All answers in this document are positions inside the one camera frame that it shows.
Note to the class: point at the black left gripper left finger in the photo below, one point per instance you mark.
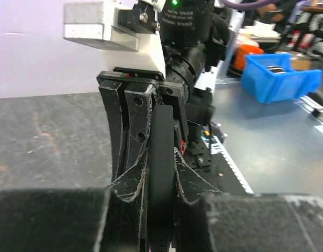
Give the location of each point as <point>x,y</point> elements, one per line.
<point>110,218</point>

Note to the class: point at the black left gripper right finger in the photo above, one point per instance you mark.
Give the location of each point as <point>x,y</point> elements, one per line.
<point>207,219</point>

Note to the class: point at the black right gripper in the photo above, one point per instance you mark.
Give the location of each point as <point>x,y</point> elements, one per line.
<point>129,97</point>

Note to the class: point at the black phone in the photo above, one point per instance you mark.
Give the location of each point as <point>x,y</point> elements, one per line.
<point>161,179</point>

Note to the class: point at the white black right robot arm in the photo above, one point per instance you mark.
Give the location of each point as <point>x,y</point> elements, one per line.
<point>192,37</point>

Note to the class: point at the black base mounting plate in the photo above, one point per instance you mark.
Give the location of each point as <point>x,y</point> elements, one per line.
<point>201,157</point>

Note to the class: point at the orange round object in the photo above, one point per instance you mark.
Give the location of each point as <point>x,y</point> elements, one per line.
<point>239,62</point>

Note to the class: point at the blue plastic bin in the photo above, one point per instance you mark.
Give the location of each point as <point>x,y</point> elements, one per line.
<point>270,78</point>

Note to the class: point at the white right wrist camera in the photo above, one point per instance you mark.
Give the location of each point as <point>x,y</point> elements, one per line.
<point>127,36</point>

